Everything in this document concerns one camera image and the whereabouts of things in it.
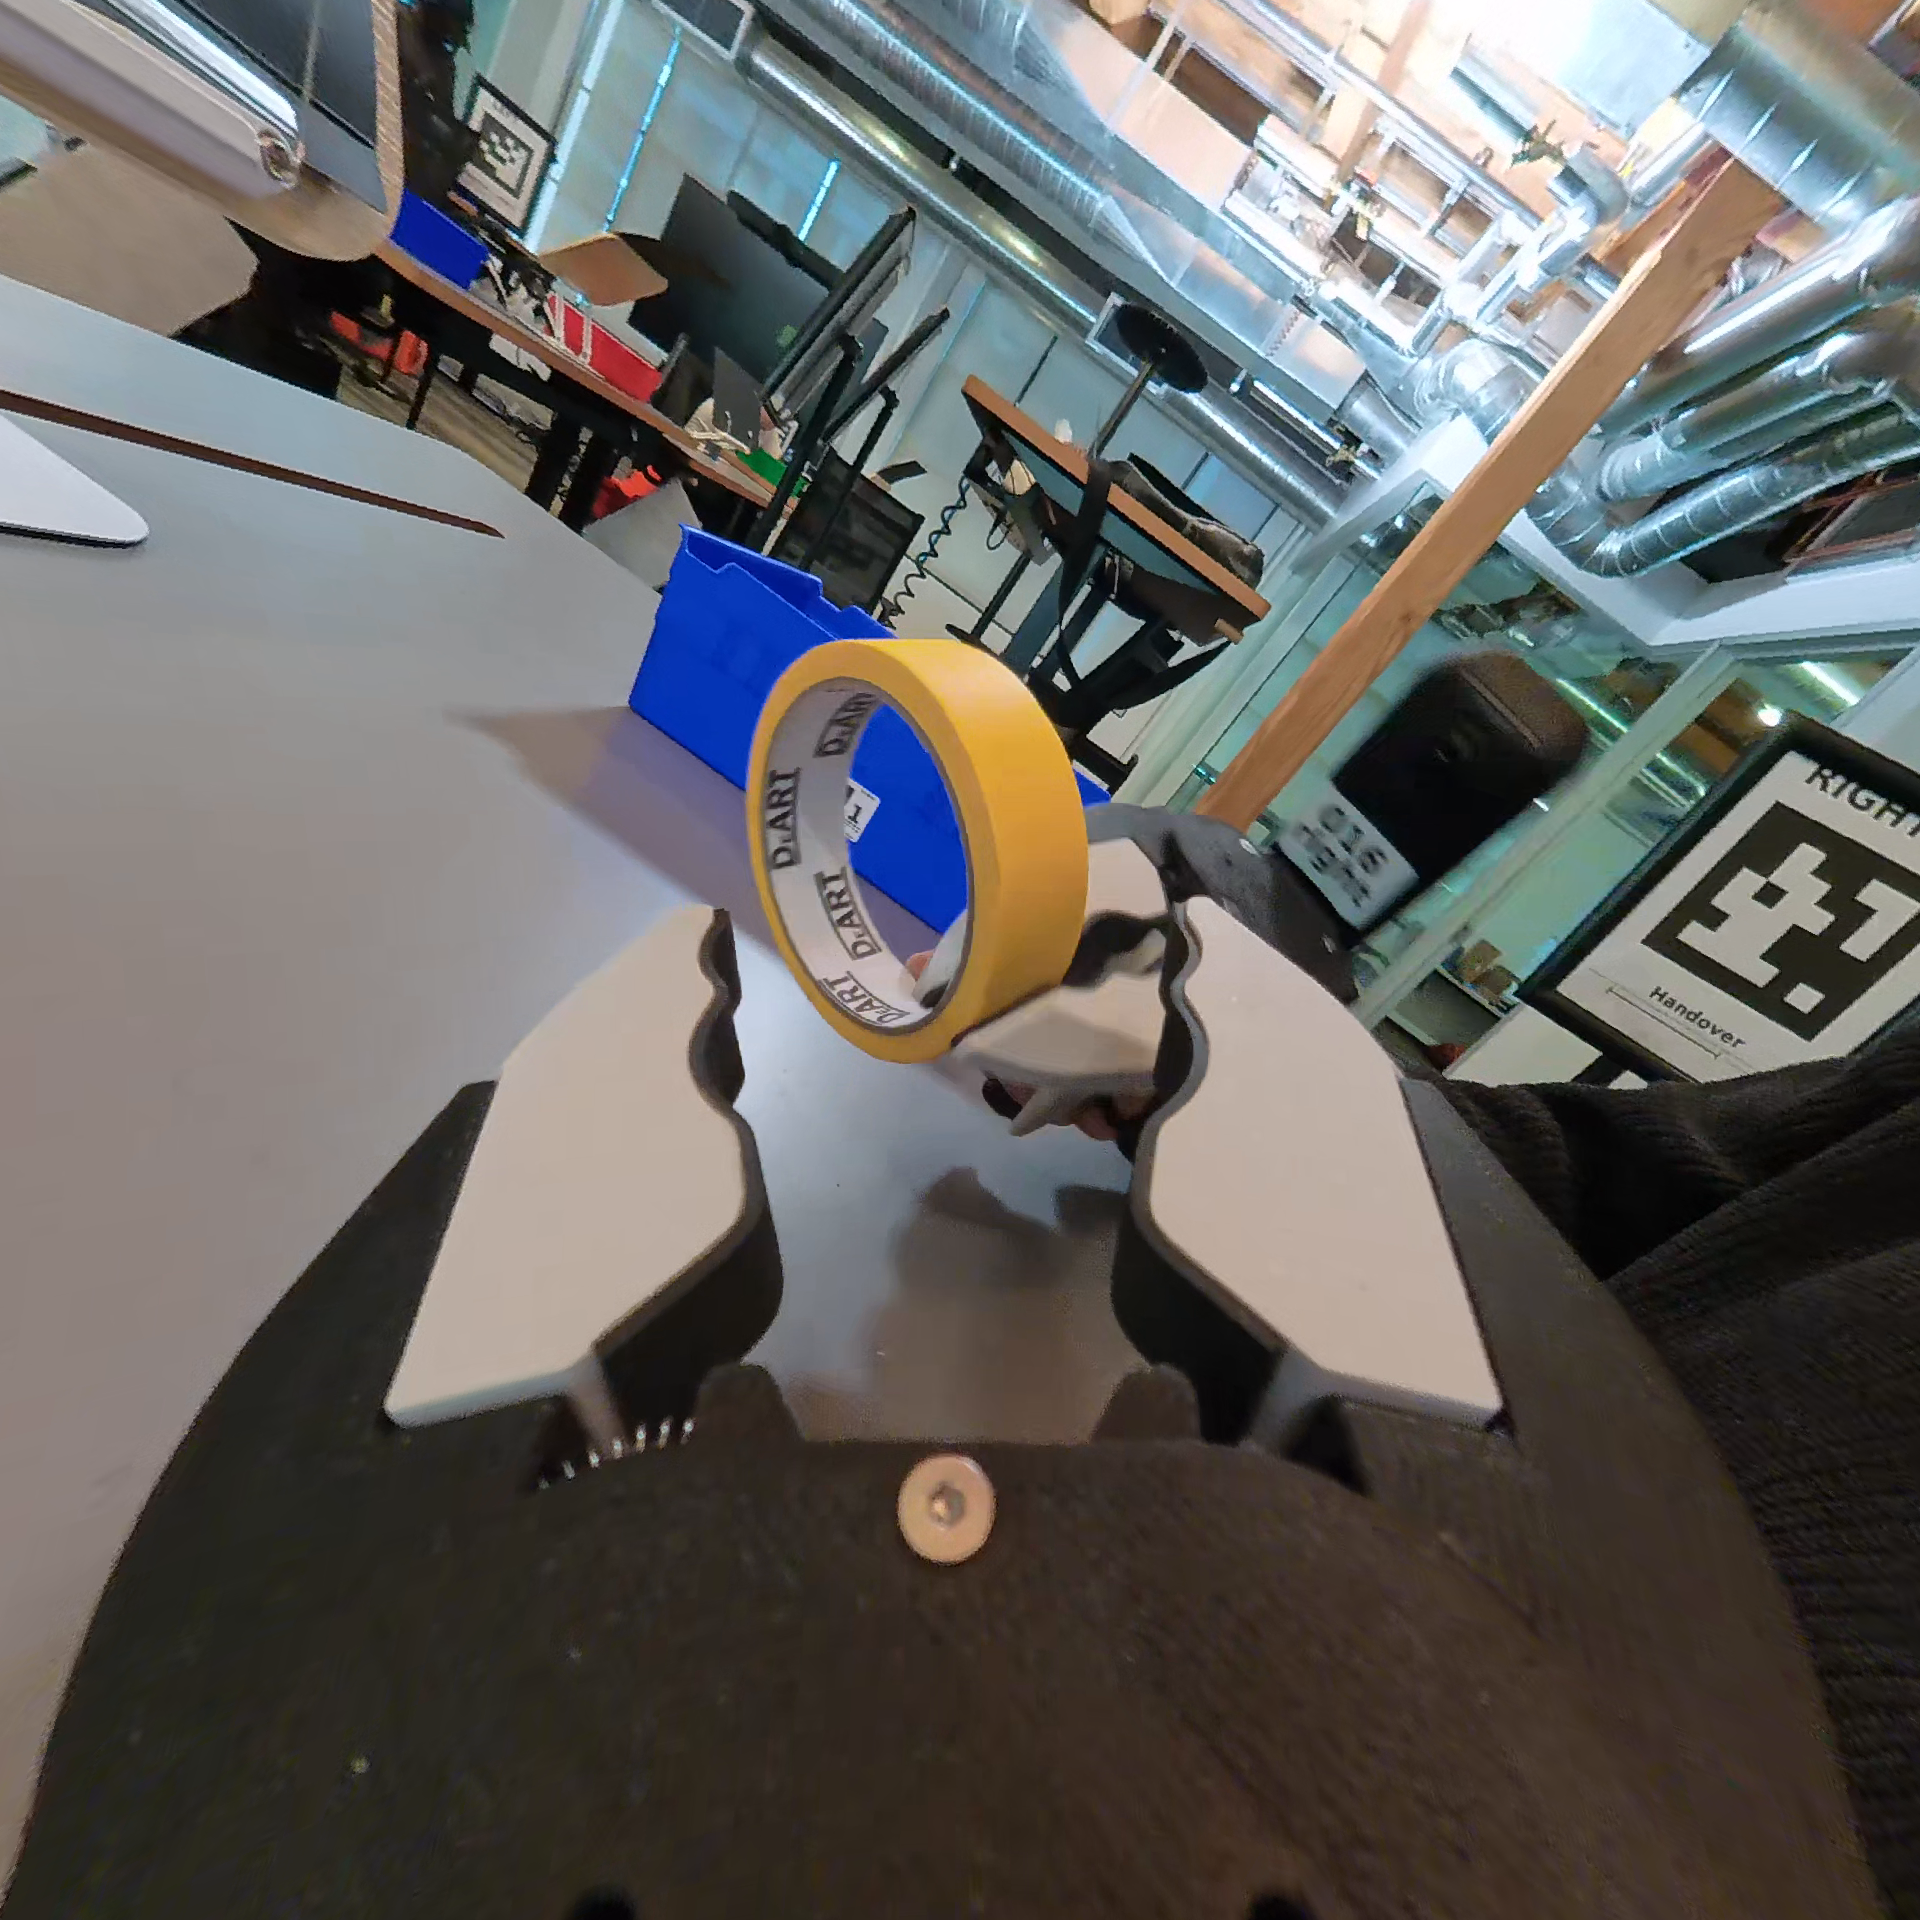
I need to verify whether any grey panel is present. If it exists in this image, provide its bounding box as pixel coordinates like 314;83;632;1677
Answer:
585;469;692;597

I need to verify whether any wooden-top standing desk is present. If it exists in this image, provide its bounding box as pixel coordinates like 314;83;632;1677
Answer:
958;380;1275;735

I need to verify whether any black computer monitor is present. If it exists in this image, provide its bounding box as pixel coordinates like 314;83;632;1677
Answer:
658;173;846;385

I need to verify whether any red storage bin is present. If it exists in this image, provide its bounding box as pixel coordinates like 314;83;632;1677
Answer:
541;290;667;365

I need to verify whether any white document stand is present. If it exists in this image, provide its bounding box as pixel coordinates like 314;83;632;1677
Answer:
0;0;309;551

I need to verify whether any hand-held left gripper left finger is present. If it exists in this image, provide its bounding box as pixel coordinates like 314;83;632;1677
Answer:
383;902;788;1444

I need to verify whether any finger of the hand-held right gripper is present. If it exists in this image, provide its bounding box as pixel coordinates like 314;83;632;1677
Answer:
1070;811;1187;993
947;971;1180;1140

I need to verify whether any framed marker sign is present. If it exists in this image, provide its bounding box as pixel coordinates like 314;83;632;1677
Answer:
1516;719;1920;1088

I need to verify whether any small marker sign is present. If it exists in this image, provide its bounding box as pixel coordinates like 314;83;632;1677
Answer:
460;76;565;228

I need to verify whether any long wooden desk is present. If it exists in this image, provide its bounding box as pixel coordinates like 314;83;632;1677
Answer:
374;236;783;511

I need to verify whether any large silver ventilation duct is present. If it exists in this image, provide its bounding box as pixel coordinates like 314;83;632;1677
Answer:
749;0;1505;454

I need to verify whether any open cardboard box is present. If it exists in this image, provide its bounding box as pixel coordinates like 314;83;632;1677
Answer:
538;228;673;305

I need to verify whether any black computer case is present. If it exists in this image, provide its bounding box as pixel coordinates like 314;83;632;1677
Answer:
777;469;928;616

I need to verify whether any small blue storage bin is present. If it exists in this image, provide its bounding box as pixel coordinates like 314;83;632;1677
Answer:
392;189;495;290

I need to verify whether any silver duct with elbow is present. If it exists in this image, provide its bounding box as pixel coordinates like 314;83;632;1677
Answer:
1409;0;1920;579

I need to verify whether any black monitor on arm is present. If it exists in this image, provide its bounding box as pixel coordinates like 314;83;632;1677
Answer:
766;209;956;469

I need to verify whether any yellow masking tape roll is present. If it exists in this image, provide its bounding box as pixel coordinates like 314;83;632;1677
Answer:
740;640;1097;1060

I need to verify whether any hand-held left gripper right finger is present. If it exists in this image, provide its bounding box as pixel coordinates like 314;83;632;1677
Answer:
1122;893;1505;1444

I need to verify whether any blue bin with marker sticker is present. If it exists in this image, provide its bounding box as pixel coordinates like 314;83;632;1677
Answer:
629;522;1114;937

